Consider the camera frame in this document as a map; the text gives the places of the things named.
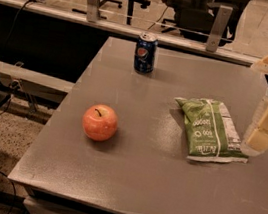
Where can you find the green jalapeno chip bag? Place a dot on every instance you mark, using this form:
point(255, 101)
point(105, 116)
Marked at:
point(210, 131)

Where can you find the blue pepsi can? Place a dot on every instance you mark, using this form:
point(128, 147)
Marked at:
point(145, 51)

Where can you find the red apple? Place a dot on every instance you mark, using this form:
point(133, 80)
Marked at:
point(100, 122)

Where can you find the right metal rail bracket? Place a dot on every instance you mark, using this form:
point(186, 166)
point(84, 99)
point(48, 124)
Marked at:
point(219, 25)

